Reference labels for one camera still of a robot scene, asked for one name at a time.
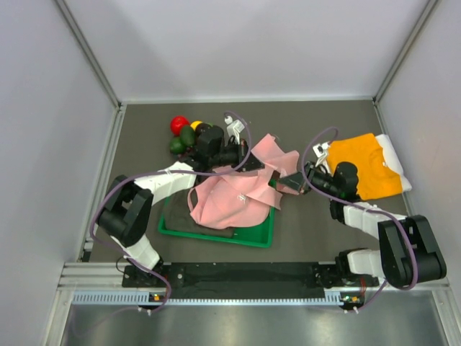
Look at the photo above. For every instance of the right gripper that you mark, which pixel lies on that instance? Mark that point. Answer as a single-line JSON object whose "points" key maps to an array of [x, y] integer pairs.
{"points": [[294, 181]]}

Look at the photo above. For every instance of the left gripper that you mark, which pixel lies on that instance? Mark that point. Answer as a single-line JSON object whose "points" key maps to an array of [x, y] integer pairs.
{"points": [[242, 153]]}

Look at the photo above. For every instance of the pink plastic bag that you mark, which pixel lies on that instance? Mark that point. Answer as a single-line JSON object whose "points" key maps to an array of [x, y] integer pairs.
{"points": [[255, 184]]}

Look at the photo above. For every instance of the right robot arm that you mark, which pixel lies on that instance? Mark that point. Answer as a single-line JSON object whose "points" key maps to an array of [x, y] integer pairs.
{"points": [[408, 252]]}

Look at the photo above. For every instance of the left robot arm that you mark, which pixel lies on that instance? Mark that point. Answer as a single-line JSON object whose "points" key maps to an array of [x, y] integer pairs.
{"points": [[126, 209]]}

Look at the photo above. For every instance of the pink baseball cap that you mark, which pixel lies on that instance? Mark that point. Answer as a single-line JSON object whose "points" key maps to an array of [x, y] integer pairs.
{"points": [[215, 204]]}

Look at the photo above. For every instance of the dark brown fruit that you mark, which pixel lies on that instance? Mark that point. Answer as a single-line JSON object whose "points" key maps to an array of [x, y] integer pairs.
{"points": [[202, 127]]}

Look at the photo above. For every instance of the dark red grape bunch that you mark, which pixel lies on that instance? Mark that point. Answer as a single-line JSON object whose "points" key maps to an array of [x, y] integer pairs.
{"points": [[185, 153]]}

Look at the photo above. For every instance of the green plastic tray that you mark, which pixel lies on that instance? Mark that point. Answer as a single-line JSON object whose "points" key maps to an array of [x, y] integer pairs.
{"points": [[255, 236]]}

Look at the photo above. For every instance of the green avocado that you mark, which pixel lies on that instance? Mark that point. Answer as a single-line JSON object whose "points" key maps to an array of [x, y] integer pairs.
{"points": [[187, 136]]}

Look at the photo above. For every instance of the yellow lemon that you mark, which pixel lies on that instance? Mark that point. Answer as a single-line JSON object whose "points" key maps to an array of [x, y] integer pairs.
{"points": [[195, 124]]}

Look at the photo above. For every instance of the orange folded t-shirt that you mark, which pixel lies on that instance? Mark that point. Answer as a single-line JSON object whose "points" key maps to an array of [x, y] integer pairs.
{"points": [[375, 179]]}

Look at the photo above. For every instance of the red tomato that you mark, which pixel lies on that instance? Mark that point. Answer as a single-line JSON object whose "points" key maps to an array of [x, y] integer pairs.
{"points": [[177, 123]]}

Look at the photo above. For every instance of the dark olive folded cloth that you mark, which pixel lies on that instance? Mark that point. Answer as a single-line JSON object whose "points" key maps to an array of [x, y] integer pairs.
{"points": [[177, 218]]}

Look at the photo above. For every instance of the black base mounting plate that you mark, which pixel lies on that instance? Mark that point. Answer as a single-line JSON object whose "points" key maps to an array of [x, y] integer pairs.
{"points": [[308, 274]]}

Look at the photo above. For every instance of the white folded cloth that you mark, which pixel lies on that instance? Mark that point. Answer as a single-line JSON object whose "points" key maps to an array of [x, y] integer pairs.
{"points": [[392, 161]]}

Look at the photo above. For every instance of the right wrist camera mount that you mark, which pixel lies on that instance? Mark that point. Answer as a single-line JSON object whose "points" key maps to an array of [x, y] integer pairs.
{"points": [[321, 152]]}

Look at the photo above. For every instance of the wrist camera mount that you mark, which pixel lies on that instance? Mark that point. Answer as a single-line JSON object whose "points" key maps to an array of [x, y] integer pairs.
{"points": [[234, 128], [321, 152]]}

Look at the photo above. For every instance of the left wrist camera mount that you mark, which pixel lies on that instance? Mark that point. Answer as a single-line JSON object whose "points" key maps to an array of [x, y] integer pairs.
{"points": [[234, 128]]}

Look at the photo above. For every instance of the grey slotted cable duct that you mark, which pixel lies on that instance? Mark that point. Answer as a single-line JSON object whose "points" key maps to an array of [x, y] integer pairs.
{"points": [[119, 298]]}

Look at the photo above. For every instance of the aluminium frame rail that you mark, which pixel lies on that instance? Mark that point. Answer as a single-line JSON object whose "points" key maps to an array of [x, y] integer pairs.
{"points": [[105, 276]]}

